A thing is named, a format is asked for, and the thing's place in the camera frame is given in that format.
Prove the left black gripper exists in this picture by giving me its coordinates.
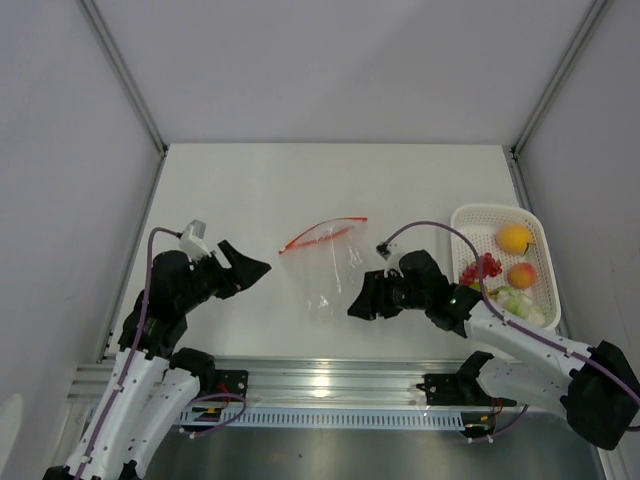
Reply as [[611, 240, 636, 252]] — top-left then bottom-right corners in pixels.
[[177, 239, 270, 312]]

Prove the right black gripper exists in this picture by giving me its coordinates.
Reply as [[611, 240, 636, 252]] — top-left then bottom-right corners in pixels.
[[347, 269, 430, 321]]

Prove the clear zip top bag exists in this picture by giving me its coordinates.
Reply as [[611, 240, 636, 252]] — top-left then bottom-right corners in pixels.
[[278, 216, 368, 321]]

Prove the red grape bunch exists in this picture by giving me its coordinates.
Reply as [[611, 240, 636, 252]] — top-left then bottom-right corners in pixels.
[[459, 252, 503, 286]]

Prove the white cauliflower with leaves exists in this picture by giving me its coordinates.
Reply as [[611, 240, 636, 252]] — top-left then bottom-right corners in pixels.
[[489, 286, 546, 327]]

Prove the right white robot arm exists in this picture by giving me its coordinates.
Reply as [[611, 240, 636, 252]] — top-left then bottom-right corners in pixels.
[[348, 250, 639, 451]]

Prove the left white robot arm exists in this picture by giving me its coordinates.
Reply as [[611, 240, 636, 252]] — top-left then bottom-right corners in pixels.
[[44, 238, 271, 479]]

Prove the peach fruit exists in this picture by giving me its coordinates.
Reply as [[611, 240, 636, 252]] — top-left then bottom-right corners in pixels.
[[507, 262, 537, 290]]

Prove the orange fruit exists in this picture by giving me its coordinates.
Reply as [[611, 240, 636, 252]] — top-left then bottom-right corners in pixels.
[[495, 224, 534, 256]]

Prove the white perforated plastic basket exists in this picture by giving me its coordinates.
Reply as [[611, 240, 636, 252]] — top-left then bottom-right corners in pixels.
[[451, 204, 561, 330]]

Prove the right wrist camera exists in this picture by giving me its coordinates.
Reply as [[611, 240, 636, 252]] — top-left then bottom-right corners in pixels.
[[376, 241, 398, 261]]

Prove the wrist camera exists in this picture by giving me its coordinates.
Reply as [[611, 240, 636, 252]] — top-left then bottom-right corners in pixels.
[[179, 220, 210, 262], [376, 241, 398, 261]]

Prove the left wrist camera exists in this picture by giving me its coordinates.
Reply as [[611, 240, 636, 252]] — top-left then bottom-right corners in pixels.
[[179, 220, 210, 262]]

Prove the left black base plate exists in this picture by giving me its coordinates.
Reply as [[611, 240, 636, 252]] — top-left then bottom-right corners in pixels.
[[213, 370, 249, 403]]

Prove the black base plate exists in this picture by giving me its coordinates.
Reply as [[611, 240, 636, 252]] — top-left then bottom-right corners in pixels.
[[213, 370, 249, 403], [415, 373, 517, 407]]

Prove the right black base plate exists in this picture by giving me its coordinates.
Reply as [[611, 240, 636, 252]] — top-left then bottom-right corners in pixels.
[[415, 373, 517, 407]]

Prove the aluminium mounting rail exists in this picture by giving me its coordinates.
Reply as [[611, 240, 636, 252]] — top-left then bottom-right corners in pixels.
[[69, 357, 531, 414]]

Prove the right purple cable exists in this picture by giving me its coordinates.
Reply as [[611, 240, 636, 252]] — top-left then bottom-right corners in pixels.
[[387, 218, 640, 446]]

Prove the slotted white cable duct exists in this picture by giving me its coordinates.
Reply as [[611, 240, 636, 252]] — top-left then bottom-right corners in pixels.
[[177, 407, 464, 431]]

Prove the left aluminium frame post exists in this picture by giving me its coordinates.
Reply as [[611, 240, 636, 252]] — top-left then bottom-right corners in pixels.
[[76, 0, 168, 156]]

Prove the aluminium frame post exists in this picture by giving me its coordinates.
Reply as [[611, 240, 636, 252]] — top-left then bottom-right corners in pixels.
[[76, 0, 168, 156], [510, 0, 613, 161]]

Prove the right aluminium frame post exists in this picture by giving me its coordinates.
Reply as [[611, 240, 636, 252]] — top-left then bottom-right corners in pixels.
[[510, 0, 613, 161]]

